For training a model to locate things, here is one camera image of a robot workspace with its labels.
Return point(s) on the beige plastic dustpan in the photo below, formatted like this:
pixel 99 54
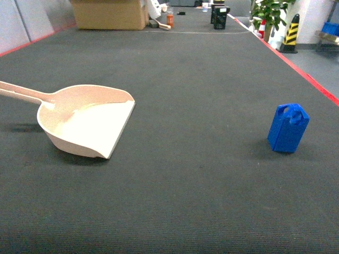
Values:
pixel 85 120

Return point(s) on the blue plastic block part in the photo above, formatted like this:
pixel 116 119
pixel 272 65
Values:
pixel 288 126

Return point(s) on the blue bin on shelf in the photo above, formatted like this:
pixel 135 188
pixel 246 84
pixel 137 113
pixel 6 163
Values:
pixel 331 28

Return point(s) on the wooden brush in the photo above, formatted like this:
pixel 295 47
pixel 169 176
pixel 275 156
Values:
pixel 163 26

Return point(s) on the orange bottle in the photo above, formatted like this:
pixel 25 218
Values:
pixel 170 20

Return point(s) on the black crate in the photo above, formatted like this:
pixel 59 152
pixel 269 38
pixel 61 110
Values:
pixel 219 16

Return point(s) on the white cup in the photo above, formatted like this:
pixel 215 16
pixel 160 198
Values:
pixel 205 6

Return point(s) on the red white traffic cone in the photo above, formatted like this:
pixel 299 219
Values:
pixel 261 30

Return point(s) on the large cardboard box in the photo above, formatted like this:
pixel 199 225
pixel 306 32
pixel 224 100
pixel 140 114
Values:
pixel 110 15

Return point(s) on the yellow black striped bollard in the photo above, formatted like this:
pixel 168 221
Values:
pixel 289 42

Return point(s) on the green potted plant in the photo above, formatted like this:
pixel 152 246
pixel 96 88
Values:
pixel 271 11

